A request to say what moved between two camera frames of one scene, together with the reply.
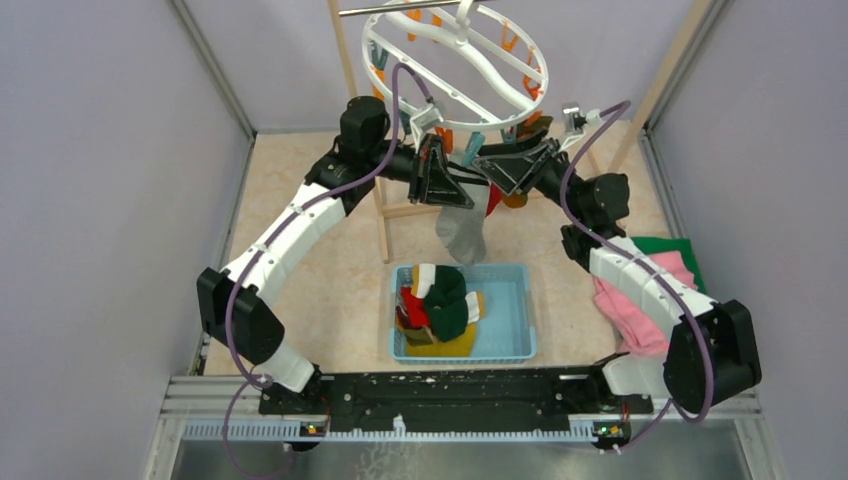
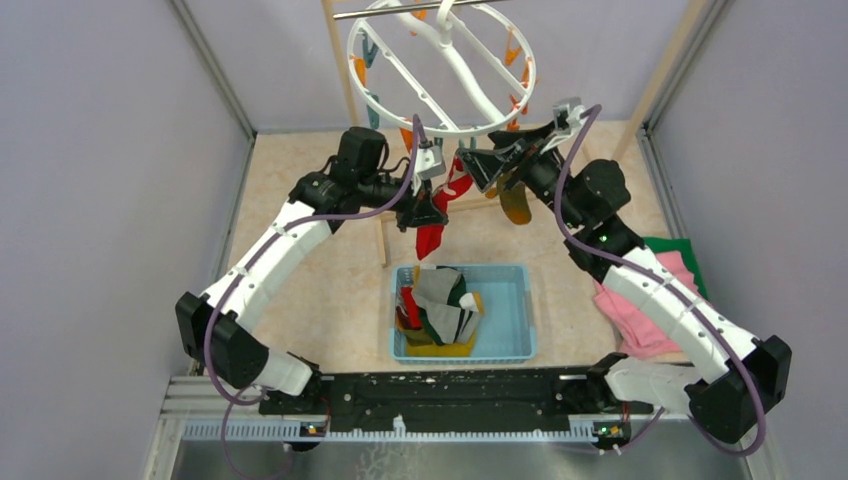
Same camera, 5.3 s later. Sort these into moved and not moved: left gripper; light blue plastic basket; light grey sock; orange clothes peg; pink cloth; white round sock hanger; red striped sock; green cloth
Moved: red striped sock; light grey sock; orange clothes peg; white round sock hanger; left gripper
Not moved: light blue plastic basket; pink cloth; green cloth
